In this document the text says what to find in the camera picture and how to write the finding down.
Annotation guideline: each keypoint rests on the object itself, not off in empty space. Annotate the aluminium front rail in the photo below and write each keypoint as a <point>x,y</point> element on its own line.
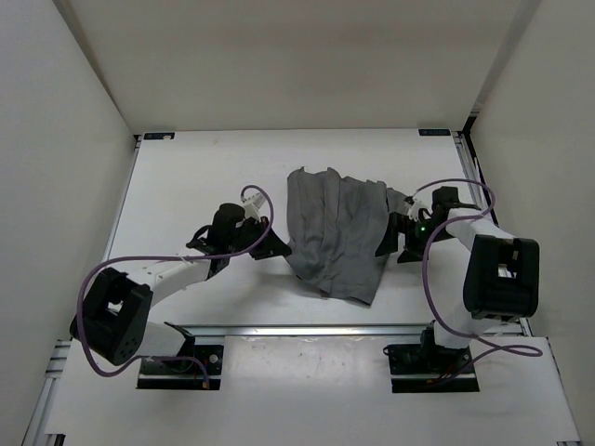
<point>414,330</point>

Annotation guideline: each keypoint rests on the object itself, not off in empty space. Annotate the right blue label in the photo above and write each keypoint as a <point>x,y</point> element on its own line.
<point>434,132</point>

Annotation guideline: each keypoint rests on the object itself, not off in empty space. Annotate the grey pleated skirt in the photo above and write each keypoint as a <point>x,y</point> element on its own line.
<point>335,226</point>

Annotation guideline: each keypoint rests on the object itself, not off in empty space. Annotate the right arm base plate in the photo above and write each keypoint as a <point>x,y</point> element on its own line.
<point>425,367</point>

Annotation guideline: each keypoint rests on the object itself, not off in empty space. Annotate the left blue label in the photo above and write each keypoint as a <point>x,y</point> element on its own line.
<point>159,136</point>

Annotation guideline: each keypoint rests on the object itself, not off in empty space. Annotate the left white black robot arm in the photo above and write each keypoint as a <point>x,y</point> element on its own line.
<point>113,307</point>

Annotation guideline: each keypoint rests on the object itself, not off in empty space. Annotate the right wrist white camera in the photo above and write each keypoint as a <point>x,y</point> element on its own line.
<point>415,208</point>

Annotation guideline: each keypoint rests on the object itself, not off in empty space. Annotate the right aluminium frame rail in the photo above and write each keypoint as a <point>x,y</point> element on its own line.
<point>472,170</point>

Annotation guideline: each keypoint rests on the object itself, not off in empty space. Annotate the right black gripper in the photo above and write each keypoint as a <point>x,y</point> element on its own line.
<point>399,222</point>

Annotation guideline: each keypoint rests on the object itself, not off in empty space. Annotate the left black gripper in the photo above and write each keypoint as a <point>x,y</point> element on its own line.
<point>271,246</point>

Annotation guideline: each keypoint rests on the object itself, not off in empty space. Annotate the aluminium frame rail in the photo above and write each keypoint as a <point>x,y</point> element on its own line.
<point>472,170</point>
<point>35,433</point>

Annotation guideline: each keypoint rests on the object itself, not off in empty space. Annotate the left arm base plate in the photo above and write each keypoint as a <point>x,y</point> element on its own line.
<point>202,374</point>

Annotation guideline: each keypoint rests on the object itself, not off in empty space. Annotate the left aluminium frame rail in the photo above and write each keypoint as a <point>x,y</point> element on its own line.
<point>35,433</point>

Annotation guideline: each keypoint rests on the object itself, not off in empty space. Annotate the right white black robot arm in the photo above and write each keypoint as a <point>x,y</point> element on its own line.
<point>502,277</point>

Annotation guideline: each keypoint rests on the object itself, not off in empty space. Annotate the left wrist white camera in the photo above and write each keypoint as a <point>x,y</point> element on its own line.
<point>252,205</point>

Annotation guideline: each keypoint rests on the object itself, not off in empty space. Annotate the blue label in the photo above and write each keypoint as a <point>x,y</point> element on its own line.
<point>434,132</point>
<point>159,136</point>

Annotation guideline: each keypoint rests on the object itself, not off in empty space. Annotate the wrist white camera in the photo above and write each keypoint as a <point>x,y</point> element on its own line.
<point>415,208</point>
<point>252,205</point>

